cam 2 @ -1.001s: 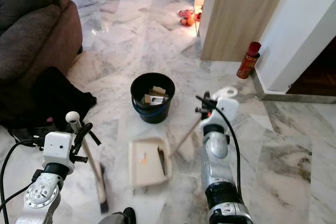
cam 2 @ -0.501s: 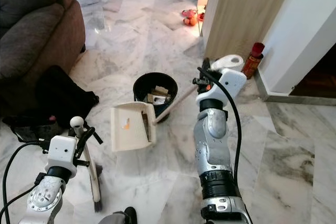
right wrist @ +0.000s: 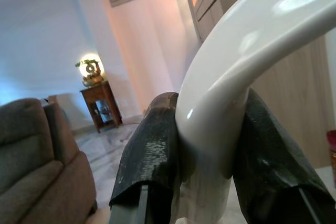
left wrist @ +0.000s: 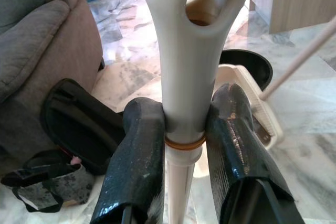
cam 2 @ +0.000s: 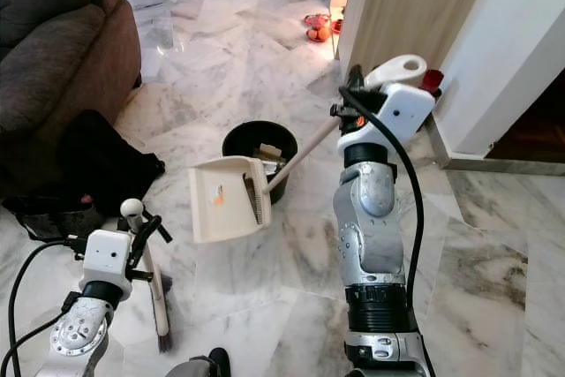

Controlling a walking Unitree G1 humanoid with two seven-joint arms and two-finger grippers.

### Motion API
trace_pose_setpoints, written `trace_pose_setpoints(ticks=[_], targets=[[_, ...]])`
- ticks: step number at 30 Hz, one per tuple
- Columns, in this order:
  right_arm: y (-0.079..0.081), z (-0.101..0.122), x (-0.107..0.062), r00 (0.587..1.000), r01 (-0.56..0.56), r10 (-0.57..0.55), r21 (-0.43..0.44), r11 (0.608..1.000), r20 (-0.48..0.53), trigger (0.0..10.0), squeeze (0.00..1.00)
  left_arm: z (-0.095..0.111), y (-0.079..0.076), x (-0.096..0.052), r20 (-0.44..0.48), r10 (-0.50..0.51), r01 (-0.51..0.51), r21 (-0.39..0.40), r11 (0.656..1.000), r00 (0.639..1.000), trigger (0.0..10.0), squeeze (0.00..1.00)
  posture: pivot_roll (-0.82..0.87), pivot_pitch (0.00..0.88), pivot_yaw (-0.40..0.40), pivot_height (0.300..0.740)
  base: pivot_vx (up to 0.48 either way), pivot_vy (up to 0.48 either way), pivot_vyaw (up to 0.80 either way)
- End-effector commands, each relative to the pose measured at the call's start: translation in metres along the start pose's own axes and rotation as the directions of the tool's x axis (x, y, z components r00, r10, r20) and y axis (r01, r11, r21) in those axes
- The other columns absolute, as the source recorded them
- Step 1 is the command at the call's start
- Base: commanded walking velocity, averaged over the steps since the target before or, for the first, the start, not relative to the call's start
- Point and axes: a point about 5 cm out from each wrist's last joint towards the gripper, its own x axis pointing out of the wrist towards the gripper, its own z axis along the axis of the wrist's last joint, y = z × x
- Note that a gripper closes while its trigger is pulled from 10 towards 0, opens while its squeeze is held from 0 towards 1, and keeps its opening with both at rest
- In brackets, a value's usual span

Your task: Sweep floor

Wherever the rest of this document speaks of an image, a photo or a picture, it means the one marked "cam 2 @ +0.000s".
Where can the light wooden door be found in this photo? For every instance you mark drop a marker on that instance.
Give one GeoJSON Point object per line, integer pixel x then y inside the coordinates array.
{"type": "Point", "coordinates": [415, 2]}

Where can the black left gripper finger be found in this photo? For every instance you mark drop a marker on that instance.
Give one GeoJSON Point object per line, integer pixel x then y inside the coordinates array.
{"type": "Point", "coordinates": [148, 234]}

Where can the dark brown sofa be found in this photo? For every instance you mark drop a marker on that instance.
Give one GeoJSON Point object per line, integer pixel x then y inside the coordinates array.
{"type": "Point", "coordinates": [57, 46]}

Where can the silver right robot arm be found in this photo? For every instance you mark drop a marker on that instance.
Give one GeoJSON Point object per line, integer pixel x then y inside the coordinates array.
{"type": "Point", "coordinates": [366, 227]}

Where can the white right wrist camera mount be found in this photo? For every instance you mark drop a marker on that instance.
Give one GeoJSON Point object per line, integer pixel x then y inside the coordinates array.
{"type": "Point", "coordinates": [406, 112]}

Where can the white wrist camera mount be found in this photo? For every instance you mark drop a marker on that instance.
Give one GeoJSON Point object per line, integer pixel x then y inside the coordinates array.
{"type": "Point", "coordinates": [108, 258]}
{"type": "Point", "coordinates": [406, 112]}

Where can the small red object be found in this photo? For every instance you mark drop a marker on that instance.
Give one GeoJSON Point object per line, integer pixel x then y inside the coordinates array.
{"type": "Point", "coordinates": [432, 82]}

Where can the grey black robot foot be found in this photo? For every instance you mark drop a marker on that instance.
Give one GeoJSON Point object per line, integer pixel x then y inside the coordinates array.
{"type": "Point", "coordinates": [199, 365]}

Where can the black mesh bag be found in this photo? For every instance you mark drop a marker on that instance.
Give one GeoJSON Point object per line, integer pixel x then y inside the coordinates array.
{"type": "Point", "coordinates": [44, 218]}

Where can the black cloth bag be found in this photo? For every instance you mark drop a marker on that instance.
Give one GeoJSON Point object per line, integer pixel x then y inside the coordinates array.
{"type": "Point", "coordinates": [106, 165]}

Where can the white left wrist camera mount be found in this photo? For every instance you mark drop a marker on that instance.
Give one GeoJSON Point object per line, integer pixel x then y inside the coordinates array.
{"type": "Point", "coordinates": [108, 258]}

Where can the beige broom with purple bristles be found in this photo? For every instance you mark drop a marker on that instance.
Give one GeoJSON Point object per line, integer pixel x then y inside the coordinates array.
{"type": "Point", "coordinates": [161, 306]}

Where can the tan cardboard piece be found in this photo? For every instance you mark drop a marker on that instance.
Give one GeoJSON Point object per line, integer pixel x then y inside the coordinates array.
{"type": "Point", "coordinates": [270, 154]}

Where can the dark brown bar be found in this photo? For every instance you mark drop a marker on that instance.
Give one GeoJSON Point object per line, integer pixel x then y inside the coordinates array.
{"type": "Point", "coordinates": [251, 193]}

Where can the black round bucket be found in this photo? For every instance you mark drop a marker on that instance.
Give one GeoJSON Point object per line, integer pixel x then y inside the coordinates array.
{"type": "Point", "coordinates": [243, 139]}

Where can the red orange toys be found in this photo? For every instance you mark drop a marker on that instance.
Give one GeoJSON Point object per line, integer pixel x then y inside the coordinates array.
{"type": "Point", "coordinates": [318, 28]}

